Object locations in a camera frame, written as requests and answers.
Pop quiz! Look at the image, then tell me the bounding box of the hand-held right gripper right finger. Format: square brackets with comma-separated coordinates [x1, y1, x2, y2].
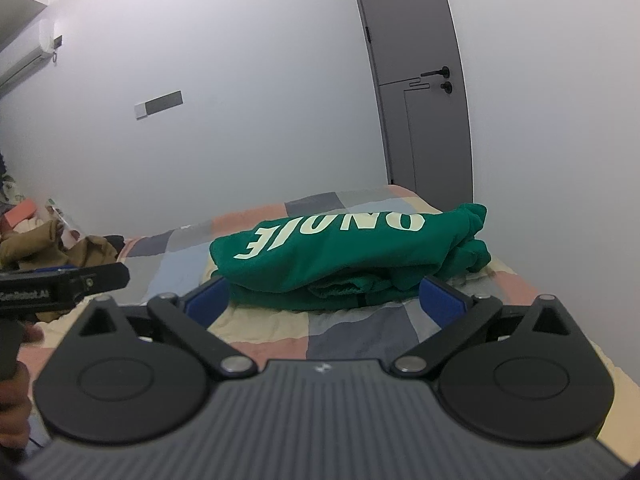
[390, 275, 577, 377]

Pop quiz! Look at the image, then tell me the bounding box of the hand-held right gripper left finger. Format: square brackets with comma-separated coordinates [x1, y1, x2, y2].
[72, 276, 259, 377]

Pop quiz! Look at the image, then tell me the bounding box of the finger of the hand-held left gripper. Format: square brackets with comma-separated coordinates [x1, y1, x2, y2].
[0, 265, 77, 277]
[50, 261, 132, 309]

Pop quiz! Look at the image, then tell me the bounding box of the green printed hoodie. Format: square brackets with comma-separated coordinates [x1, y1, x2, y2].
[209, 203, 494, 312]

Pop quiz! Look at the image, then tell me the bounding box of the person's left hand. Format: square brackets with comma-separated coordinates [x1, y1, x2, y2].
[0, 323, 45, 449]

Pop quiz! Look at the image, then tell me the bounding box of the brown hoodie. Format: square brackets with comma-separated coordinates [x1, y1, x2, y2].
[0, 220, 121, 324]

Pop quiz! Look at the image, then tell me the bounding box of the clear plastic packet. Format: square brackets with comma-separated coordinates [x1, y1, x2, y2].
[47, 198, 77, 234]

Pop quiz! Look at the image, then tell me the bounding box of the pink box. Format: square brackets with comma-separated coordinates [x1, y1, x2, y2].
[2, 199, 39, 226]

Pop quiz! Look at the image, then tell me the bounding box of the patchwork bed quilt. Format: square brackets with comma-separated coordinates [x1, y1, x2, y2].
[0, 184, 627, 463]

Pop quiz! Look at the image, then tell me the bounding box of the white air conditioner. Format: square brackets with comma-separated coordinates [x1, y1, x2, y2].
[0, 18, 56, 97]

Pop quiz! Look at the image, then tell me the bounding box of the grey door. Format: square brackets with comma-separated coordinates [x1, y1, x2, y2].
[347, 0, 475, 207]

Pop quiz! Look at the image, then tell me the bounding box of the grey wall socket panel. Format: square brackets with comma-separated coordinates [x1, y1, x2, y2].
[146, 90, 184, 114]

